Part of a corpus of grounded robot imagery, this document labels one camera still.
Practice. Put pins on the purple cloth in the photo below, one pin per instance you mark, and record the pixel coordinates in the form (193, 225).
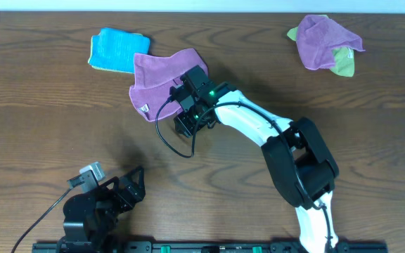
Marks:
(153, 78)
(317, 36)

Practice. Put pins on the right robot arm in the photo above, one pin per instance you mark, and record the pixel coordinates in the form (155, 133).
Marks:
(301, 166)

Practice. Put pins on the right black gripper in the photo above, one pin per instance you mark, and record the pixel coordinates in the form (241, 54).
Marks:
(185, 128)

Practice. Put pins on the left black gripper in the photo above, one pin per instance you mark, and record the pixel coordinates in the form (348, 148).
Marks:
(119, 190)

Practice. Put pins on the folded blue cloth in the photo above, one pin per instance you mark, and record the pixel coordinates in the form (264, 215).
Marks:
(118, 49)

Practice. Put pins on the yellow-green cloth under blue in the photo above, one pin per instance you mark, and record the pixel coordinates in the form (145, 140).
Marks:
(93, 65)

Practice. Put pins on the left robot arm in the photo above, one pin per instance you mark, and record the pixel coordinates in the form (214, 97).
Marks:
(91, 216)

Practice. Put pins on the light green cloth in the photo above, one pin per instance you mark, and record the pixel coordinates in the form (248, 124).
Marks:
(344, 58)

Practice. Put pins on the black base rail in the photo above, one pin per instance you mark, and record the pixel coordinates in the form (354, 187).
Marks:
(274, 247)

